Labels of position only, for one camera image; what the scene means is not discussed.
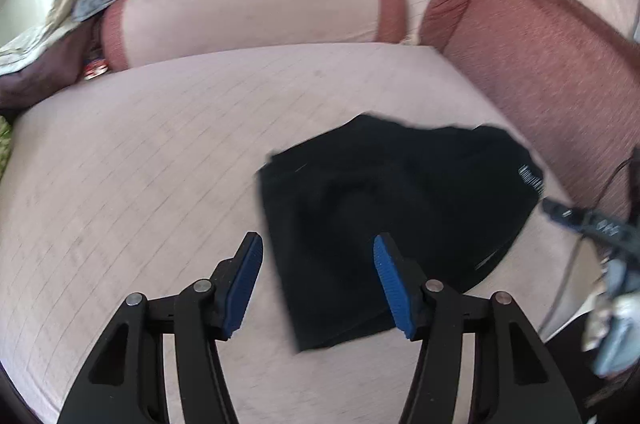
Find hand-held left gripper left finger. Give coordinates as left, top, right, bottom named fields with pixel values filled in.
left=56, top=231, right=264, bottom=424

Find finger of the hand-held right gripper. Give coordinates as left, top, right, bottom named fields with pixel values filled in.
left=542, top=198, right=632, bottom=246

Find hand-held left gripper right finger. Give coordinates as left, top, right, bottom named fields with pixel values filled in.
left=373, top=233, right=583, bottom=424

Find black pants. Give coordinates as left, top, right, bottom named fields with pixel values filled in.
left=257, top=114, right=546, bottom=353

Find pink sofa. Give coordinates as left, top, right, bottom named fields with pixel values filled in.
left=0, top=0, right=640, bottom=424

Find red printed packet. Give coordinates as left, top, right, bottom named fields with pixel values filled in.
left=82, top=54, right=112, bottom=82

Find dark maroon cloth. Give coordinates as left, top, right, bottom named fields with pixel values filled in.
left=0, top=16, right=103, bottom=115

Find floral light cloth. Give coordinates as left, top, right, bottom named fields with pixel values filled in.
left=0, top=0, right=83, bottom=77

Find black cable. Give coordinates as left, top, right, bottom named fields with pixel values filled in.
left=540, top=156, right=635, bottom=335

